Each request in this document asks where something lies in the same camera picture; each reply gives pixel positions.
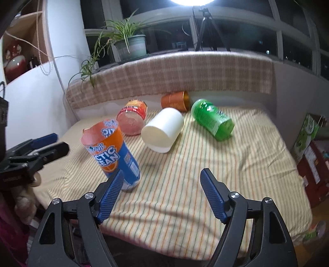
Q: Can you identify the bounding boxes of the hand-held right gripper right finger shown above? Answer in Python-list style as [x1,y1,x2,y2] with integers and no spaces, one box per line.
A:
[200,168,299,267]

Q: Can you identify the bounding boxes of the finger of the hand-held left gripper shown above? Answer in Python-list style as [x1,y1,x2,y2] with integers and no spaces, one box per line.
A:
[8,133,58,156]
[9,142,70,173]

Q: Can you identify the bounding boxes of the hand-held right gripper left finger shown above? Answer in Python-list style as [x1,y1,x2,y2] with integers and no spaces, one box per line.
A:
[27,169,125,267]

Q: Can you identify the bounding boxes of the white cup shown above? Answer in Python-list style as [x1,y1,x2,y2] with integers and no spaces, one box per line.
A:
[141,108,184,154]

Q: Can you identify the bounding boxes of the blue orange cut bottle cup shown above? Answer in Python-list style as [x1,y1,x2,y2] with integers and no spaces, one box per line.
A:
[80,118,141,192]

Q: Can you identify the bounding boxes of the red pink cut bottle cup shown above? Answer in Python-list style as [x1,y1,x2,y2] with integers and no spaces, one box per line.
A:
[116,99,149,136]

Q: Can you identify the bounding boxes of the green cut bottle cup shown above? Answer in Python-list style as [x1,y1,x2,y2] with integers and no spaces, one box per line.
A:
[191,99,235,142]

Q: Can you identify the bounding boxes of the beige plush toy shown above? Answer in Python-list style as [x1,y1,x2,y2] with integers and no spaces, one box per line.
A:
[14,177,42,224]

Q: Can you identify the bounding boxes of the striped bed sheet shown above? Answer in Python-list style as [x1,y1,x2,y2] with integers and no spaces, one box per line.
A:
[35,106,313,260]

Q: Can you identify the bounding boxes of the pink cloth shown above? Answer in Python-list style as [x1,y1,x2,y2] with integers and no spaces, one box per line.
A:
[0,213,29,267]

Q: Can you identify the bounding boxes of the red white round vase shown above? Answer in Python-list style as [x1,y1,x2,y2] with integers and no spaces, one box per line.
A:
[4,42,27,81]

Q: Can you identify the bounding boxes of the red cardboard box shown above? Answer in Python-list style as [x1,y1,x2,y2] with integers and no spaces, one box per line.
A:
[297,140,329,208]

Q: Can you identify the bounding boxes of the green cardboard box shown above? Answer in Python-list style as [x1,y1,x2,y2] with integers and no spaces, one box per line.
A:
[292,113,327,163]

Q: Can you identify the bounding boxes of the wooden shelf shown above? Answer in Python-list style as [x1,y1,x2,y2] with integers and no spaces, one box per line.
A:
[0,0,49,85]

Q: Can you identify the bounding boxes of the potted spider plant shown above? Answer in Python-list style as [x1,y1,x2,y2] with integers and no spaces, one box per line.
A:
[68,9,171,90]

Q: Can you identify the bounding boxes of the checked cloth headboard cover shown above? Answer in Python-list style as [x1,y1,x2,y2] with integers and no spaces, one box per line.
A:
[65,51,273,116]

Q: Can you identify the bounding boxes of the black tripod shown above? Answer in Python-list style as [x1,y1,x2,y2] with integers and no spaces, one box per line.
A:
[193,6,231,52]

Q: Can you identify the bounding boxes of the bright round lamp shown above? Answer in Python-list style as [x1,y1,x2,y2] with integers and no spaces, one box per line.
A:
[171,0,216,7]

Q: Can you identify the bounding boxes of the white beaded cord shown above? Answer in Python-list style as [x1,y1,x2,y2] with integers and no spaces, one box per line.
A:
[36,0,53,76]

